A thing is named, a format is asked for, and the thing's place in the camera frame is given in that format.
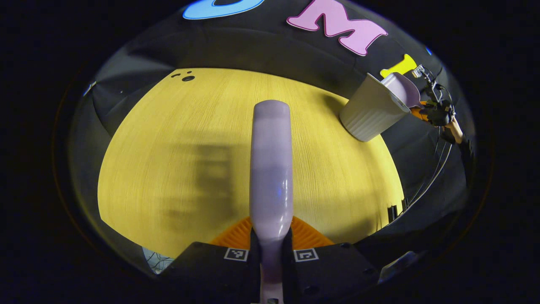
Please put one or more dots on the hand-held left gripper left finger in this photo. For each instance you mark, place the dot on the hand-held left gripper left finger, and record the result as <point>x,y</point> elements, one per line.
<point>206,266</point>

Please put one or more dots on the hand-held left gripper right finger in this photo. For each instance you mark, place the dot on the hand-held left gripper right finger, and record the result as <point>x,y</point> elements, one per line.
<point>333,266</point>

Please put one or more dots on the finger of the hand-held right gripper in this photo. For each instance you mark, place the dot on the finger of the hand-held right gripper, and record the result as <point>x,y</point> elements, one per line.
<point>417,113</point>

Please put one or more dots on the pink dustpan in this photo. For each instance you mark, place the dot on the pink dustpan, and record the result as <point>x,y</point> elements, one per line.
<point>403,88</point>

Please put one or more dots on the white ribbed garbage bin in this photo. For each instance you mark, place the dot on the white ribbed garbage bin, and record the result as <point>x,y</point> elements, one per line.
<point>367,114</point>

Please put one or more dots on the small pink broom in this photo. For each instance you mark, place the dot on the small pink broom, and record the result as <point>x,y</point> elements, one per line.
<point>272,169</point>

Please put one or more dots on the wooden desktop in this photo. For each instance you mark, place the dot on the wooden desktop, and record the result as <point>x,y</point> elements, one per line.
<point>190,114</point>

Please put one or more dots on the black desk edge bracket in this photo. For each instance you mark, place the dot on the black desk edge bracket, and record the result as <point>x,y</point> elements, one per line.
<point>393,213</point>

